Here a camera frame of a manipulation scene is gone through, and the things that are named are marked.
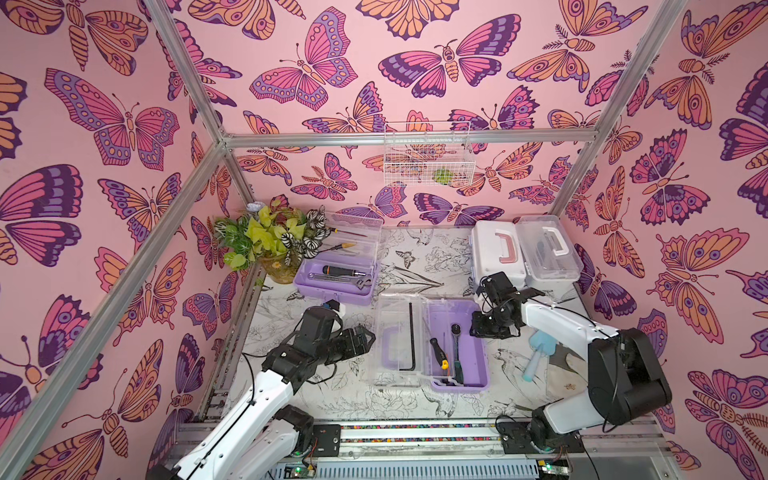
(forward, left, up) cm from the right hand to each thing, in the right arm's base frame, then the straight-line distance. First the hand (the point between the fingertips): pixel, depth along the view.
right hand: (476, 329), depth 89 cm
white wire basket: (+52, +13, +22) cm, 58 cm away
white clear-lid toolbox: (+23, -27, +5) cm, 36 cm away
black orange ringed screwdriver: (+22, +45, -1) cm, 50 cm away
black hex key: (-8, +19, +8) cm, 22 cm away
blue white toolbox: (+25, -9, +8) cm, 28 cm away
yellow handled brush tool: (+29, +44, +4) cm, 53 cm away
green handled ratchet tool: (-11, +6, -3) cm, 13 cm away
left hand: (-7, +31, +9) cm, 33 cm away
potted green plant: (+18, +60, +20) cm, 66 cm away
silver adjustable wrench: (+18, +36, -2) cm, 40 cm away
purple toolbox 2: (-7, +18, +7) cm, 20 cm away
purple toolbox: (+22, +42, +1) cm, 48 cm away
